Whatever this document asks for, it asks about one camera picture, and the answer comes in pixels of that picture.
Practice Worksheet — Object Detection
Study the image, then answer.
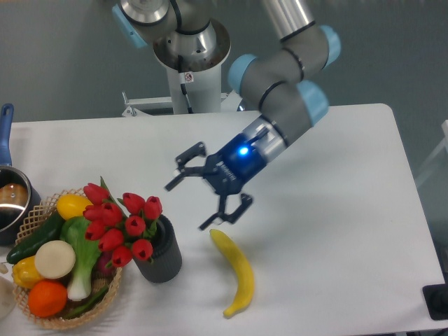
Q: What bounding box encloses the green bok choy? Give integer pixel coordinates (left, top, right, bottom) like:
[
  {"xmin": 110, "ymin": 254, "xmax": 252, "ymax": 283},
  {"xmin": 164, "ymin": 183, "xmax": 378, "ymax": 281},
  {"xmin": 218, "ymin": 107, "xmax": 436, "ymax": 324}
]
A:
[{"xmin": 60, "ymin": 216, "xmax": 101, "ymax": 302}]

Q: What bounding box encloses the dark grey ribbed vase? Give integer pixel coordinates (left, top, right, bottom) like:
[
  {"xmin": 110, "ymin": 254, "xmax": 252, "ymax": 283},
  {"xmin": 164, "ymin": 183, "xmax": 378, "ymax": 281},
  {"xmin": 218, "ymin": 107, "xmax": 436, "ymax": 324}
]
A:
[{"xmin": 134, "ymin": 215, "xmax": 183, "ymax": 284}]

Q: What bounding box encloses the red tulip bouquet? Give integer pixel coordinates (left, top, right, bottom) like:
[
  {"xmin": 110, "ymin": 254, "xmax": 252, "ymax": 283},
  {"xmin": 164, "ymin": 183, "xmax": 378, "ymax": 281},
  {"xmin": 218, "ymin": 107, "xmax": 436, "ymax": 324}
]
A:
[{"xmin": 83, "ymin": 179, "xmax": 162, "ymax": 268}]

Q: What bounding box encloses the white round radish slice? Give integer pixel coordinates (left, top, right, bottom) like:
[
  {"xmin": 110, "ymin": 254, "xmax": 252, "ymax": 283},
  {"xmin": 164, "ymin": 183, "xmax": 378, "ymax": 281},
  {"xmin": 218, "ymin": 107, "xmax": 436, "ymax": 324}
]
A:
[{"xmin": 34, "ymin": 240, "xmax": 76, "ymax": 279}]

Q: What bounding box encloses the yellow squash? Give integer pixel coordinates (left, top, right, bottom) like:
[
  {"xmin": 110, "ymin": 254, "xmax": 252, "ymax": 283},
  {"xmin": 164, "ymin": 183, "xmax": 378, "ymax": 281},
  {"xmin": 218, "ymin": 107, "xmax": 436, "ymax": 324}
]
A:
[{"xmin": 56, "ymin": 194, "xmax": 92, "ymax": 221}]

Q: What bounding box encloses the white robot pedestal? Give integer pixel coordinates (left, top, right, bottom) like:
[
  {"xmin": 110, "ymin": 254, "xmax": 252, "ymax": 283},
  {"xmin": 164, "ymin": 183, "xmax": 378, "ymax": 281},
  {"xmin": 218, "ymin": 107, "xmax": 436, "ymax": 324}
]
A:
[{"xmin": 120, "ymin": 17, "xmax": 246, "ymax": 118}]

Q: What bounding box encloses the black device at edge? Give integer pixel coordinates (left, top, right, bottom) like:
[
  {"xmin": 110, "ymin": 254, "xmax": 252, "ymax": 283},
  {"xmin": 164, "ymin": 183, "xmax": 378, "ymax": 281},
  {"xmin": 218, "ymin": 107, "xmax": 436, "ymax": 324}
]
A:
[{"xmin": 422, "ymin": 283, "xmax": 447, "ymax": 321}]

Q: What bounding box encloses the orange fruit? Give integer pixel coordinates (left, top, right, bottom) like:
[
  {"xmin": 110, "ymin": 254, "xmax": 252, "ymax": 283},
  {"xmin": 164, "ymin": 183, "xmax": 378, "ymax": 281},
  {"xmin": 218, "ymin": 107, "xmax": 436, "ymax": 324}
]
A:
[{"xmin": 27, "ymin": 280, "xmax": 68, "ymax": 318}]

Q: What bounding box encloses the white plate edge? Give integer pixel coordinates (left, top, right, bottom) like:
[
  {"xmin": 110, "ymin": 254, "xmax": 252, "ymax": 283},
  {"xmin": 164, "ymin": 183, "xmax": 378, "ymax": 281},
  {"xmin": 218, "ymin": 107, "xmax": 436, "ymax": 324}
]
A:
[{"xmin": 0, "ymin": 277, "xmax": 15, "ymax": 319}]

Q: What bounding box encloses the yellow banana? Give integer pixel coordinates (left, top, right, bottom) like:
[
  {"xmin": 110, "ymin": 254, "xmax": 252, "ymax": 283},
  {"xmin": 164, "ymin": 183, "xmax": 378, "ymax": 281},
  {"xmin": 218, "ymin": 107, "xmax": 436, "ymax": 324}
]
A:
[{"xmin": 209, "ymin": 229, "xmax": 256, "ymax": 319}]

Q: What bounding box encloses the purple sweet potato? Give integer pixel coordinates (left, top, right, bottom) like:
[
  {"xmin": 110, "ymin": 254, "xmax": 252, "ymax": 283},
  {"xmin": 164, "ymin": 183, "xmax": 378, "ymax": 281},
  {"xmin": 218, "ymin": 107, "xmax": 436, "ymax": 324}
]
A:
[{"xmin": 96, "ymin": 251, "xmax": 113, "ymax": 276}]

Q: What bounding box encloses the white garlic piece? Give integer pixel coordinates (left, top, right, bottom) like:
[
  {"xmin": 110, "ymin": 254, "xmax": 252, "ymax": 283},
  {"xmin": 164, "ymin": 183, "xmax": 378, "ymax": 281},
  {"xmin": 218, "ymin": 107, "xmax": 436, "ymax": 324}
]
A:
[{"xmin": 0, "ymin": 262, "xmax": 8, "ymax": 274}]

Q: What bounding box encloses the dark green cucumber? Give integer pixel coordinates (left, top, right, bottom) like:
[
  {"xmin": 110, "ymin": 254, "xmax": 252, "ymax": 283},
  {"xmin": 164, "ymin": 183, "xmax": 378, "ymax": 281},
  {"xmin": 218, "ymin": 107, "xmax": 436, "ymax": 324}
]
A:
[{"xmin": 6, "ymin": 211, "xmax": 65, "ymax": 265}]

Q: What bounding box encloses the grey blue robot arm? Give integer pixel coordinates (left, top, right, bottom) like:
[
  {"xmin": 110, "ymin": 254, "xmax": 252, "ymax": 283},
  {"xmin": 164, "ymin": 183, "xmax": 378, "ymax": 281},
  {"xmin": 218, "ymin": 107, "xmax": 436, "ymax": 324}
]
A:
[{"xmin": 112, "ymin": 1, "xmax": 341, "ymax": 227}]

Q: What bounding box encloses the green chili pepper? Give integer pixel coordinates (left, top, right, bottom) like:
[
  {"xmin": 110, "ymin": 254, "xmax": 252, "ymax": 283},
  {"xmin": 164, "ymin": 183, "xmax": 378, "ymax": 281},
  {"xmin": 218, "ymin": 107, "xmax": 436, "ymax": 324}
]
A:
[{"xmin": 63, "ymin": 286, "xmax": 109, "ymax": 319}]

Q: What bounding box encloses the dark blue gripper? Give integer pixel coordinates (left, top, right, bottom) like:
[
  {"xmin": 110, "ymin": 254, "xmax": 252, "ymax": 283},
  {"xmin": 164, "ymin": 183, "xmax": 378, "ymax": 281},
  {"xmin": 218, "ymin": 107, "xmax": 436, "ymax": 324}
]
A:
[{"xmin": 164, "ymin": 132, "xmax": 272, "ymax": 231}]

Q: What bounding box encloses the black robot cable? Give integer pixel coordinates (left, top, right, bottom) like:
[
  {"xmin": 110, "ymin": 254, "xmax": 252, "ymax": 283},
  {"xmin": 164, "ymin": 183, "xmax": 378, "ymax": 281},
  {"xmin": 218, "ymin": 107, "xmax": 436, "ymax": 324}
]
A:
[{"xmin": 176, "ymin": 55, "xmax": 194, "ymax": 114}]

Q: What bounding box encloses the woven wicker basket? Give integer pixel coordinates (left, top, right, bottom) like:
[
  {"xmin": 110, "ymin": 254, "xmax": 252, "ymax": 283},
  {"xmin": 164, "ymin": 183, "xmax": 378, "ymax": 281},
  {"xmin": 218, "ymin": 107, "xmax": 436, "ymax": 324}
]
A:
[{"xmin": 13, "ymin": 188, "xmax": 122, "ymax": 330}]

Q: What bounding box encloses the yellow bell pepper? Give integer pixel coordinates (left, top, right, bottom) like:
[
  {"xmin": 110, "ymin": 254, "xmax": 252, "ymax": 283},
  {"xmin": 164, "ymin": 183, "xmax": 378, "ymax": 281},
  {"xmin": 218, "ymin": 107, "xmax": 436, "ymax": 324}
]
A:
[{"xmin": 12, "ymin": 255, "xmax": 44, "ymax": 289}]

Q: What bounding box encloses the blue handled saucepan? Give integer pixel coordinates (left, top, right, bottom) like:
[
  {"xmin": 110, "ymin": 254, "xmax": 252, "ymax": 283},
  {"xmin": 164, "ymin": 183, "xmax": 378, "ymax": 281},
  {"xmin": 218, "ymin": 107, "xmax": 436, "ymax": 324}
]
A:
[{"xmin": 1, "ymin": 103, "xmax": 41, "ymax": 246}]

